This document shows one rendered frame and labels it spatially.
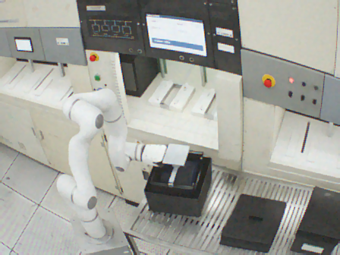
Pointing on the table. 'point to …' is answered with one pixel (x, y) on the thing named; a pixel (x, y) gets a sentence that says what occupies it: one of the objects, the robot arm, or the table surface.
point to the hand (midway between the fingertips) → (175, 157)
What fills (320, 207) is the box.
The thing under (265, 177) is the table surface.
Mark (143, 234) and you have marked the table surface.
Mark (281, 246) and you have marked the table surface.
